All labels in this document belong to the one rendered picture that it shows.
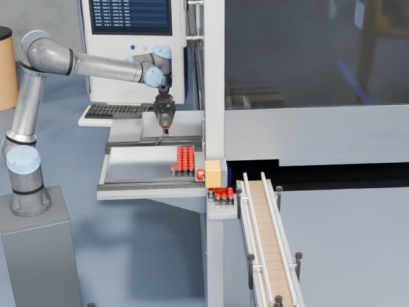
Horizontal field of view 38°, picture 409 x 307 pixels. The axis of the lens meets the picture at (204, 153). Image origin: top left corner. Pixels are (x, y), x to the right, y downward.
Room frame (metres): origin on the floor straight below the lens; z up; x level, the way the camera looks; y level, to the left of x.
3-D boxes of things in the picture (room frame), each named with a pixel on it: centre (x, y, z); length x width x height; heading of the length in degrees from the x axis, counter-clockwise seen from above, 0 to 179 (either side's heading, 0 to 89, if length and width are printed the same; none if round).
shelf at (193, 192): (2.22, 0.17, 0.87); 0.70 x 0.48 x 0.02; 2
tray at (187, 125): (2.39, 0.11, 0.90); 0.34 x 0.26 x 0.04; 92
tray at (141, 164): (2.05, 0.21, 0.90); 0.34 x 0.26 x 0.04; 92
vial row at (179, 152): (2.05, 0.10, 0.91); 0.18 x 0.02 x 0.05; 2
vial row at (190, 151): (2.05, 0.05, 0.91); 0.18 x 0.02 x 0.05; 2
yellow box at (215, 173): (1.81, -0.03, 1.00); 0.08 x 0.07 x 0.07; 92
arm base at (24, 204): (1.94, 0.67, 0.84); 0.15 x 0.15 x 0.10
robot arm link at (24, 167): (1.94, 0.67, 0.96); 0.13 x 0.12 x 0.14; 25
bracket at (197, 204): (1.97, 0.17, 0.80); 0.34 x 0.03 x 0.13; 92
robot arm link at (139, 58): (2.26, 0.25, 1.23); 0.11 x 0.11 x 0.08; 25
